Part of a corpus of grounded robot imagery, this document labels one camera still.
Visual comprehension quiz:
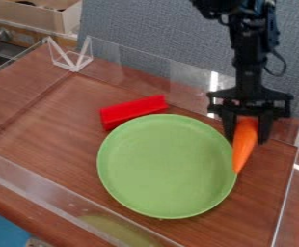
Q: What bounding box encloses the black cable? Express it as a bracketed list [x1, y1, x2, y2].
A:
[263, 47, 288, 78]

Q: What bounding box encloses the clear acrylic enclosure wall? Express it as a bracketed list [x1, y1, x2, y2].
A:
[0, 38, 299, 247]

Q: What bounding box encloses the cardboard box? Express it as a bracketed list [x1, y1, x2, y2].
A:
[0, 0, 82, 33]

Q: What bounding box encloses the orange toy carrot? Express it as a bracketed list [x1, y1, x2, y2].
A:
[232, 118, 257, 174]

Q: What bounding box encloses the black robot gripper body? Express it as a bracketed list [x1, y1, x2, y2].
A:
[205, 87, 293, 119]

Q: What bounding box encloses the red wedge block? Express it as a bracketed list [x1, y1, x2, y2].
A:
[98, 95, 168, 130]

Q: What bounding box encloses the wooden shelf with knob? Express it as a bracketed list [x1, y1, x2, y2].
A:
[0, 19, 77, 64]

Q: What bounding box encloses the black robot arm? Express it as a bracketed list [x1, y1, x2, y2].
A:
[189, 0, 293, 144]

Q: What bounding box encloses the green round plate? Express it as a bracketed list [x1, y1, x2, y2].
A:
[96, 114, 237, 219]

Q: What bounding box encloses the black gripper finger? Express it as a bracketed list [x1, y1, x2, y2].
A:
[257, 111, 275, 145]
[220, 109, 237, 142]

